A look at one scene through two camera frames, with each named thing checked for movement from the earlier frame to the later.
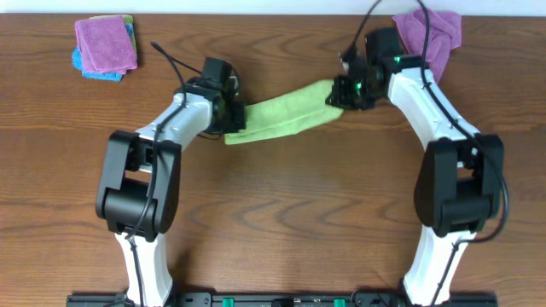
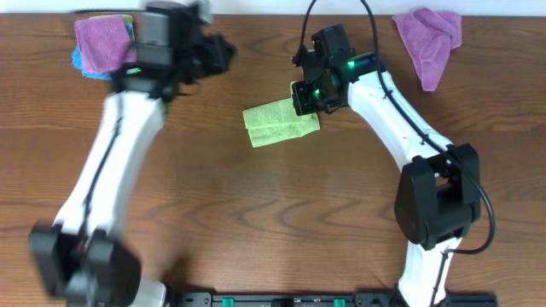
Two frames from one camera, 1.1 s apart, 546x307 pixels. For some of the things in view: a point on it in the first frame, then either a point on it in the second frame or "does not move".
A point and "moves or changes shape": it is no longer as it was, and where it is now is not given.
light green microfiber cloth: (295, 112) moves or changes shape
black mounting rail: (281, 299) does not move
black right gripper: (339, 91) to (304, 99)
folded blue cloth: (78, 64) does not move
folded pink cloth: (106, 44) does not move
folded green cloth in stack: (128, 20) does not move
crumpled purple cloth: (444, 34) does not move
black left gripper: (238, 116) to (212, 52)
